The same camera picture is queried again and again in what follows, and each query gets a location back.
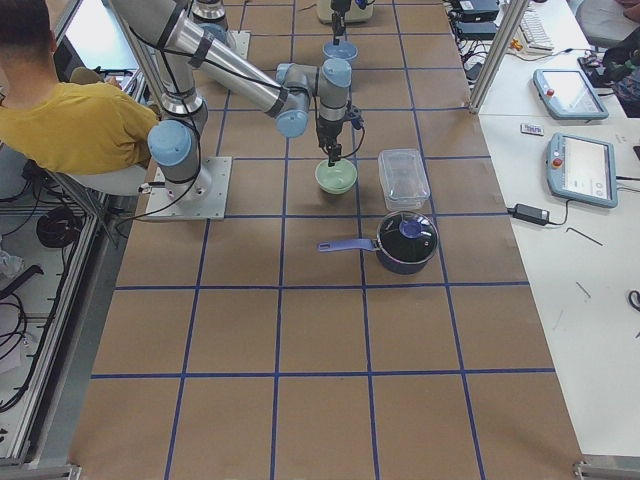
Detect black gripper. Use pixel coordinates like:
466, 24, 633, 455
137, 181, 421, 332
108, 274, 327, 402
330, 0, 350, 36
316, 117, 344, 156

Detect blue bowl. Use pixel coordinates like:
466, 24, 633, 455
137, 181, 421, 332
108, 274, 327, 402
322, 40, 359, 64

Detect green bowl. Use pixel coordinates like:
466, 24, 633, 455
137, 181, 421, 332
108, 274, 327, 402
315, 159, 357, 194

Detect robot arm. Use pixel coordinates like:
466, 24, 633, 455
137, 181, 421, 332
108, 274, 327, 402
190, 0, 352, 46
111, 1, 358, 201

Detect cream toaster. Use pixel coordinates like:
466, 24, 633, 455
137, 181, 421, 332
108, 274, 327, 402
316, 0, 375, 24

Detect clear plastic lidded container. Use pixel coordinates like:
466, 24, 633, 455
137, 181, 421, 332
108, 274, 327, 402
378, 149, 431, 211

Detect blue pot with glass lid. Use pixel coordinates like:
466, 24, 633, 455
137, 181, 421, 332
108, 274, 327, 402
317, 211, 439, 275

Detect white keyboard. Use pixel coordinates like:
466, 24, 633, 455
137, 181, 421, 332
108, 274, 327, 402
517, 11, 555, 54

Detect black power adapter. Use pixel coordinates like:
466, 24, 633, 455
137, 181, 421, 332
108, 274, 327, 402
507, 203, 550, 226

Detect upper teach pendant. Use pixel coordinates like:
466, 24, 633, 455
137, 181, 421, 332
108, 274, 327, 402
532, 69, 609, 120

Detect teach pendant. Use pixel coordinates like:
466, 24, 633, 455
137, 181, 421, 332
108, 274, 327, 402
546, 133, 618, 209
532, 69, 609, 120

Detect lower teach pendant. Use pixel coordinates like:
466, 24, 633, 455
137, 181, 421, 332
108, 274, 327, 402
546, 133, 618, 209

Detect allen key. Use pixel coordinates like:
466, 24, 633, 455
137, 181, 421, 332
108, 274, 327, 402
565, 227, 604, 247

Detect person in yellow shirt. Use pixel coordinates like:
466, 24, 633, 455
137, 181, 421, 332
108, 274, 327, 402
1, 1, 158, 175

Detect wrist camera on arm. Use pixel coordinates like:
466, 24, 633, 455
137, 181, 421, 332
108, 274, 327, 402
344, 103, 364, 130

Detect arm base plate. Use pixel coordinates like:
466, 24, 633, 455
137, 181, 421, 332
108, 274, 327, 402
187, 28, 250, 71
145, 156, 232, 221

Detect aluminium frame post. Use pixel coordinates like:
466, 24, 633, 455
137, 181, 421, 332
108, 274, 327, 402
468, 0, 529, 114

